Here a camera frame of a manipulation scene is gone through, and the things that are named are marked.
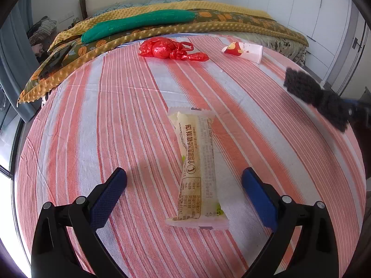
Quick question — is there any red plastic bag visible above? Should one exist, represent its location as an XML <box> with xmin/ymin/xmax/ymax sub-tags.
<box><xmin>138</xmin><ymin>37</ymin><xmax>210</xmax><ymax>62</ymax></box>

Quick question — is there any white door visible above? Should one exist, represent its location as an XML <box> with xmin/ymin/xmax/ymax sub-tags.
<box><xmin>319</xmin><ymin>3</ymin><xmax>371</xmax><ymax>96</ymax></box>

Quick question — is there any white wardrobe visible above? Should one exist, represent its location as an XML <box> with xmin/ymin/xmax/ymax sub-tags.
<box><xmin>214</xmin><ymin>0</ymin><xmax>348</xmax><ymax>53</ymax></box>

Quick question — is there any leaf print bed sheet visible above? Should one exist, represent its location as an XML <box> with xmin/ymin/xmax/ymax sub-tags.
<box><xmin>235</xmin><ymin>32</ymin><xmax>307</xmax><ymax>66</ymax></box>

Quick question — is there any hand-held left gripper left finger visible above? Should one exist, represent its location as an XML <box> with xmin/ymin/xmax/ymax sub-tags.
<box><xmin>30</xmin><ymin>167</ymin><xmax>127</xmax><ymax>278</ymax></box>

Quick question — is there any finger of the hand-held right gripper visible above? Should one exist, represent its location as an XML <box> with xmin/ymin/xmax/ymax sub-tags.
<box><xmin>342</xmin><ymin>97</ymin><xmax>371</xmax><ymax>122</ymax></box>

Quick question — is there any cream snack packet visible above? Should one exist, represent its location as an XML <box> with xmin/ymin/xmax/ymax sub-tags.
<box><xmin>165</xmin><ymin>107</ymin><xmax>229</xmax><ymax>231</ymax></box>

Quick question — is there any pile of clothes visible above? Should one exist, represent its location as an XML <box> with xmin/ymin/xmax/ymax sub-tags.
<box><xmin>27</xmin><ymin>17</ymin><xmax>58</xmax><ymax>47</ymax></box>

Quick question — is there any grey curtain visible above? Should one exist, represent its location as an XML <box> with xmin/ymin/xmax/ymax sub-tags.
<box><xmin>0</xmin><ymin>0</ymin><xmax>41</xmax><ymax>122</ymax></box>

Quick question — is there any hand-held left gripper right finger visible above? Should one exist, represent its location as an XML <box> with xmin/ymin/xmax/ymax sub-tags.
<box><xmin>242</xmin><ymin>167</ymin><xmax>339</xmax><ymax>278</ymax></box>

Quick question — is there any green pillow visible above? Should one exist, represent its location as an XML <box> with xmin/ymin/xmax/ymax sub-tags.
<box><xmin>81</xmin><ymin>9</ymin><xmax>196</xmax><ymax>43</ymax></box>

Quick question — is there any dark phone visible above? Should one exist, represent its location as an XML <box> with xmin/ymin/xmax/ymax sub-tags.
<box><xmin>38</xmin><ymin>45</ymin><xmax>71</xmax><ymax>79</ymax></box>

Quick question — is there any white and red tube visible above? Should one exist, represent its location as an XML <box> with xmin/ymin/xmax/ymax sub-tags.
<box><xmin>221</xmin><ymin>41</ymin><xmax>263</xmax><ymax>64</ymax></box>

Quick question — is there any yellow dotted floral blanket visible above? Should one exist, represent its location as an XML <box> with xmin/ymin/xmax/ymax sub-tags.
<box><xmin>17</xmin><ymin>0</ymin><xmax>309</xmax><ymax>104</ymax></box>

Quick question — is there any blue patterned pillow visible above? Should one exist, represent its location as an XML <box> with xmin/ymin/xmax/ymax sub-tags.
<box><xmin>93</xmin><ymin>0</ymin><xmax>189</xmax><ymax>15</ymax></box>

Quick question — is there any orange striped bed sheet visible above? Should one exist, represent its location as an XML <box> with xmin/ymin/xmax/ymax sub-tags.
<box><xmin>16</xmin><ymin>33</ymin><xmax>367</xmax><ymax>278</ymax></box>

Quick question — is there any black knitted cloth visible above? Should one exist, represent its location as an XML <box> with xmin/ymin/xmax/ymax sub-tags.
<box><xmin>283</xmin><ymin>67</ymin><xmax>355</xmax><ymax>133</ymax></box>

